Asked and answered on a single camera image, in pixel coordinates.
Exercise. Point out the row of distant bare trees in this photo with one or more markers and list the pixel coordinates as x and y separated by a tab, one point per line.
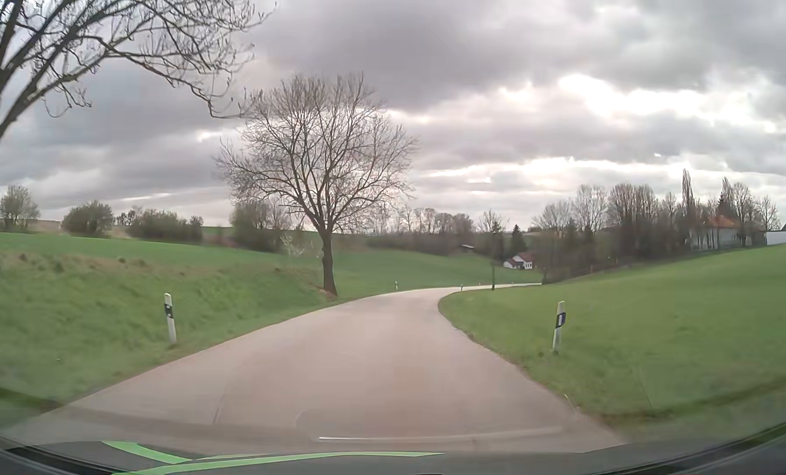
432	231

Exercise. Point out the tall bare tree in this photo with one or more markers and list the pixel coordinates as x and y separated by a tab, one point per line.
327	257

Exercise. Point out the dark pole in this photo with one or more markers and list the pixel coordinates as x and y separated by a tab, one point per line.
493	276

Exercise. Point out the white house with red roof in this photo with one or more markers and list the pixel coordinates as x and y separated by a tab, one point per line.
520	262

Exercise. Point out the grey asphalt road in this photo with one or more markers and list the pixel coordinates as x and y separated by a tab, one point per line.
366	369

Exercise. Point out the car's own bonnet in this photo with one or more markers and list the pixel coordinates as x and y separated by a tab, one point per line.
393	462

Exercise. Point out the group of bare trees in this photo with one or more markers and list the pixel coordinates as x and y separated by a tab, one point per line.
624	231

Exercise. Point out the row of bushes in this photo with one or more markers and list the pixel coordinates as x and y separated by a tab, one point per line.
155	226

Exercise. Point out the sloping grass field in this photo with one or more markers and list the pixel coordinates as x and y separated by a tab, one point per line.
663	323

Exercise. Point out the grass bank with field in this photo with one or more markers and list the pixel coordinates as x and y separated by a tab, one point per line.
89	297

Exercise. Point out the white house with orange roof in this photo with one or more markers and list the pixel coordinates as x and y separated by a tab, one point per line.
720	234

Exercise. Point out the low white building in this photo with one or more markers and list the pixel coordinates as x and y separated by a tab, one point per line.
782	237

